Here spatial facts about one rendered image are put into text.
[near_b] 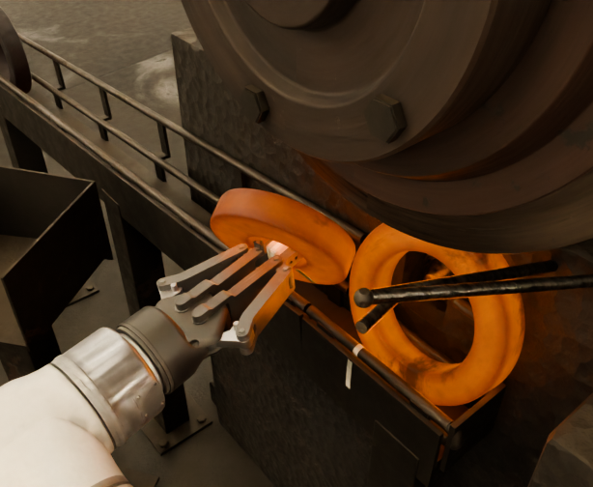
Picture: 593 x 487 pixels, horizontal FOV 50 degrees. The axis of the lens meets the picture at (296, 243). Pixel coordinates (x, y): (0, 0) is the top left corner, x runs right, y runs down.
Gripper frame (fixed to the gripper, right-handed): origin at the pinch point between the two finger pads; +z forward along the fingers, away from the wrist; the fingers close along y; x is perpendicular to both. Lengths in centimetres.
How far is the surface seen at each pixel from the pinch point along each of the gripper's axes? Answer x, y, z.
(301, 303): -6.3, 1.5, -1.9
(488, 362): -3.3, 22.2, 0.0
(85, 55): -62, -243, 101
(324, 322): -6.6, 5.1, -2.3
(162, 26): -65, -247, 150
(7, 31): 4, -90, 14
